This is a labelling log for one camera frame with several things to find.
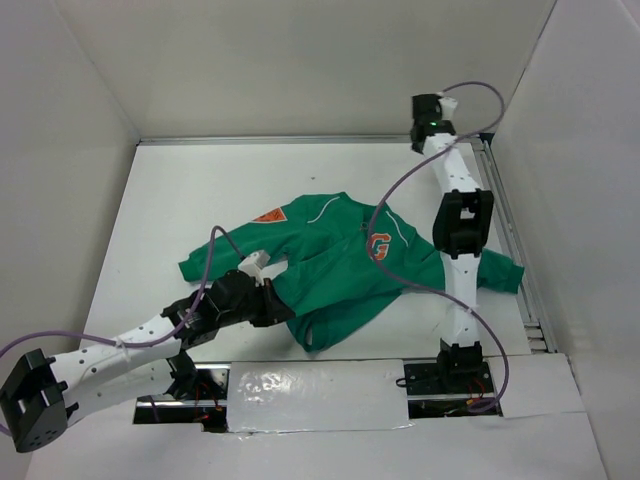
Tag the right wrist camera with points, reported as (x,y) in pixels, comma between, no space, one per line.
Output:
(448,106)

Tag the aluminium frame rail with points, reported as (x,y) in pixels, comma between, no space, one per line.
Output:
(536,325)

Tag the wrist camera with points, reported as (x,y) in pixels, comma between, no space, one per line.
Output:
(254,263)
(448,106)

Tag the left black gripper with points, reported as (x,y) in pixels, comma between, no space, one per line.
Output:
(274,309)

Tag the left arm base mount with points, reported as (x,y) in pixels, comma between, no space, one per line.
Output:
(199,398)

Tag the green jacket with white lining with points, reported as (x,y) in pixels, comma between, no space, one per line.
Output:
(334,280)

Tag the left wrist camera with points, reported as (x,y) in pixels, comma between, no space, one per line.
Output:
(254,263)

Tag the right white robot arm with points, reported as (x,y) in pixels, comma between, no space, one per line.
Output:
(460,233)

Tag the white taped cover plate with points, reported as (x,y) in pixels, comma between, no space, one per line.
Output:
(309,396)

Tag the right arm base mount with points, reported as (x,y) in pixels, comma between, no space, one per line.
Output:
(432,395)

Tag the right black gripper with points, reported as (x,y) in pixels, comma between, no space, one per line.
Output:
(414,148)

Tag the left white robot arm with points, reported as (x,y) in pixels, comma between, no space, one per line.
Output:
(44,395)

